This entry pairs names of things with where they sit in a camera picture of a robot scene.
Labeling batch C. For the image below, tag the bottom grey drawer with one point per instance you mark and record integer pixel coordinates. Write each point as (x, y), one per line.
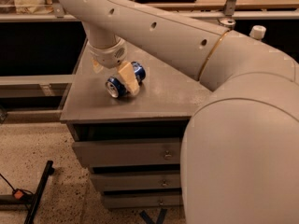
(142, 200)

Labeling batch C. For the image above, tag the clear plastic water bottle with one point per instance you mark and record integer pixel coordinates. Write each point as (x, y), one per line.
(257, 32)

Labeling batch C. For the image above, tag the orange cable connector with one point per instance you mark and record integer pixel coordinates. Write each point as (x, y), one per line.
(18, 194)

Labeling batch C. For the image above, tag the grey drawer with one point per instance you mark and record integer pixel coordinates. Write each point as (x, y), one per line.
(128, 152)
(142, 200)
(136, 181)

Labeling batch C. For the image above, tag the tall silver can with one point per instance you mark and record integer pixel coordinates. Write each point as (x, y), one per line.
(227, 22)

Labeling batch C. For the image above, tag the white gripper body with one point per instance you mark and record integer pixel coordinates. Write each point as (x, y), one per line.
(109, 58)

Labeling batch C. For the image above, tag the black metal stand leg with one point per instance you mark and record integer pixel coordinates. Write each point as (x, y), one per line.
(48, 170)

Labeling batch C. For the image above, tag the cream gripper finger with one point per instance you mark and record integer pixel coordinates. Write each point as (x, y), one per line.
(127, 74)
(97, 67)

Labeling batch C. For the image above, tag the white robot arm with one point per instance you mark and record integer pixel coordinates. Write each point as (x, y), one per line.
(240, 151)

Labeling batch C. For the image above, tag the middle grey drawer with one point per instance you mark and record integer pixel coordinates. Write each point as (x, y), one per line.
(136, 181)

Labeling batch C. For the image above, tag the top grey drawer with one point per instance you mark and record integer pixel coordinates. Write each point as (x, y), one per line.
(128, 152)

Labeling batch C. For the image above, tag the metal shelf frame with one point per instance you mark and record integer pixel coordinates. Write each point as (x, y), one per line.
(62, 11)

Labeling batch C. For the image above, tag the blue pepsi can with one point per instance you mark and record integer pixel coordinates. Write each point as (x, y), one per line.
(115, 86)

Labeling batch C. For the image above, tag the grey drawer cabinet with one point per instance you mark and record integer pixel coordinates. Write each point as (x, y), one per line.
(162, 109)

